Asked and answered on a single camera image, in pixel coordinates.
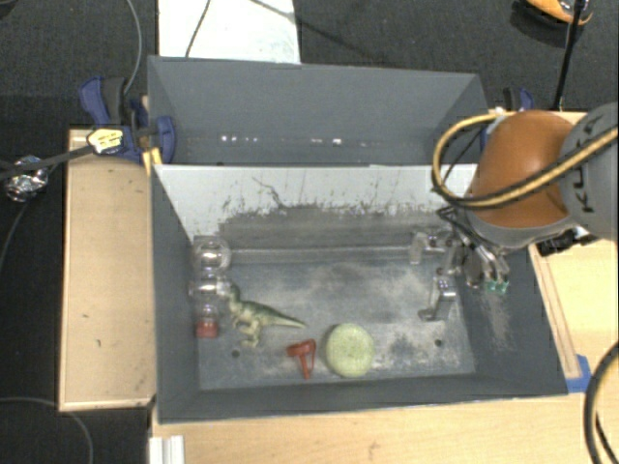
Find grey metal bin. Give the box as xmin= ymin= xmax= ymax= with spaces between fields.
xmin=145 ymin=55 xmax=570 ymax=425

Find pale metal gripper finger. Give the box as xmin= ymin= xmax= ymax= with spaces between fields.
xmin=417 ymin=276 xmax=459 ymax=321
xmin=409 ymin=230 xmax=447 ymax=267

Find clear plastic bottle red cap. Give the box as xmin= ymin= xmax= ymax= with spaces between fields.
xmin=188 ymin=234 xmax=234 ymax=340

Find pale wood flat board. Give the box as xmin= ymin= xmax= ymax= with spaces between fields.
xmin=57 ymin=128 xmax=159 ymax=413

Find black cylinder on white bracket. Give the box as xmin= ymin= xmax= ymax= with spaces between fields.
xmin=537 ymin=228 xmax=597 ymax=256

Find green toy dinosaur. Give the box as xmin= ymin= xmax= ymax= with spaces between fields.
xmin=225 ymin=281 xmax=309 ymax=350

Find pale green round sponge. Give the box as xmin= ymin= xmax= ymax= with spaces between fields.
xmin=324 ymin=322 xmax=376 ymax=379

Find red plastic clip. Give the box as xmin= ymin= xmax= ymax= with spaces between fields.
xmin=285 ymin=338 xmax=318 ymax=381

